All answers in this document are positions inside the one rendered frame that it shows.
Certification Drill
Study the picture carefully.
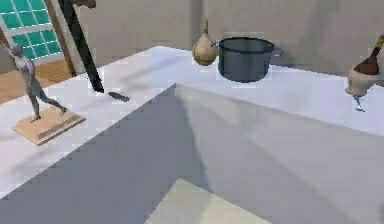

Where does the window with green panes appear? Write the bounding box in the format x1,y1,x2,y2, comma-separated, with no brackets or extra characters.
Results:
0,0,68,66

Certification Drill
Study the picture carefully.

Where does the dark grey cooking pot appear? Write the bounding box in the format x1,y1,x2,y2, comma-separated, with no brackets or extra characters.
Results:
211,36,284,84

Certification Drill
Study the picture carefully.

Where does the grey figure statue, wooden base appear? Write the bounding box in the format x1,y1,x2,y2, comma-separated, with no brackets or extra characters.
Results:
8,42,87,146

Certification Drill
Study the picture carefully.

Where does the brown bottle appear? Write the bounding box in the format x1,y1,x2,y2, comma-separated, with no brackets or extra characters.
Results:
353,34,384,76

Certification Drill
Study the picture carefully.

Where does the small black flat object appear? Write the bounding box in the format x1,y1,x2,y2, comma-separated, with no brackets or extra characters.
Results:
107,91,131,103

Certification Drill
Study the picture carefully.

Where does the beige bowl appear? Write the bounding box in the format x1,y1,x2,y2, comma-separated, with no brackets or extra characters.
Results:
345,68,384,97

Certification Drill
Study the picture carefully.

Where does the tan gourd vase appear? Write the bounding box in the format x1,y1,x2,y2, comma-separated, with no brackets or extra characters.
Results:
191,19,219,67

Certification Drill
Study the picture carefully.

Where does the white L-shaped counter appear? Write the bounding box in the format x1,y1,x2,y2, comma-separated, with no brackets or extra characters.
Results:
0,45,384,224

